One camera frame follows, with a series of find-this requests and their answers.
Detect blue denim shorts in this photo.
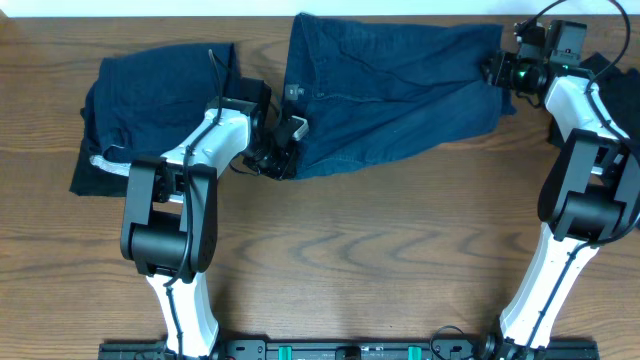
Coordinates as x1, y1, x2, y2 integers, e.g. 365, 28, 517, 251
283, 13, 515, 180

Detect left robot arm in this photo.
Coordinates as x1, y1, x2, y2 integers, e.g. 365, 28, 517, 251
99, 78, 309, 359

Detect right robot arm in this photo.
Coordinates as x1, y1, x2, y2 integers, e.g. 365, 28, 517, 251
474, 18, 639, 359

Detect black garment with logo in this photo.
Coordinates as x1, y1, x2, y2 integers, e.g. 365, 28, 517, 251
547, 53, 640, 147

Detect folded navy shorts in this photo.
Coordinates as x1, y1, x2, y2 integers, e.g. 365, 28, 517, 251
81, 43, 237, 163

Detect folded black shorts white stripe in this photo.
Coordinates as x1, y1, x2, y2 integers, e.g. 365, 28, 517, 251
69, 136, 135, 197

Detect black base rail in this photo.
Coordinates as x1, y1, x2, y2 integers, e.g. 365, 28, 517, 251
97, 338, 600, 360

